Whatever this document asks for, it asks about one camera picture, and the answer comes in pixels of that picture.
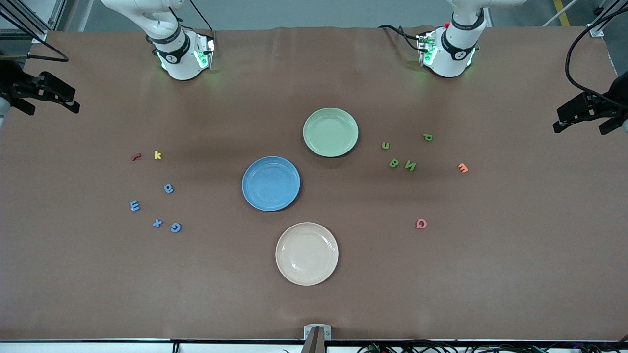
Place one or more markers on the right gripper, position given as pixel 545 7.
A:
pixel 14 84

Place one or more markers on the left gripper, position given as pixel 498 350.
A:
pixel 610 102

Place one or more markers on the blue foam letter E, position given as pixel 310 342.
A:
pixel 134 205

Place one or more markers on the blue foam letter a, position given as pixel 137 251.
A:
pixel 169 188

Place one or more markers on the green foam letter N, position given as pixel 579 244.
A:
pixel 410 166

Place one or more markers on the blue foam letter G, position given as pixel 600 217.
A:
pixel 175 227

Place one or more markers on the green foam letter B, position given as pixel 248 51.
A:
pixel 394 163

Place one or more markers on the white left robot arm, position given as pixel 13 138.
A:
pixel 451 59

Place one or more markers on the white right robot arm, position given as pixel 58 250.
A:
pixel 176 63

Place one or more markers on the orange foam letter m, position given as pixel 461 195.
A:
pixel 462 167

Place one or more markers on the pink foam letter Q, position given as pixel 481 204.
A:
pixel 421 224

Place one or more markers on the brown table cover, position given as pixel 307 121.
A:
pixel 441 294

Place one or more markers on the blue plate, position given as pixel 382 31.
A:
pixel 271 184

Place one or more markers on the green plate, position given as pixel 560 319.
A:
pixel 330 132

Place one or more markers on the beige plate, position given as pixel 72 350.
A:
pixel 306 254

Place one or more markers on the aluminium frame profile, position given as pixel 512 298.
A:
pixel 39 34
pixel 596 30

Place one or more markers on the grey metal mount bracket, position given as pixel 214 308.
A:
pixel 317 333

